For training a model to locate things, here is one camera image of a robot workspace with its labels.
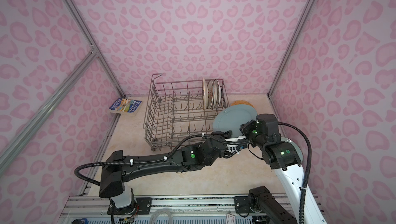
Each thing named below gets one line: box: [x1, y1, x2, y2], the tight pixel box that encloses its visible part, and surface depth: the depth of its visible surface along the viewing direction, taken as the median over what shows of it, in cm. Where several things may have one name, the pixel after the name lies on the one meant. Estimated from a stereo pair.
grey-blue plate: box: [212, 104, 259, 138], surface depth 77 cm
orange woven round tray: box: [231, 100, 255, 108], surface depth 116 cm
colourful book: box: [108, 97, 143, 114], surface depth 113 cm
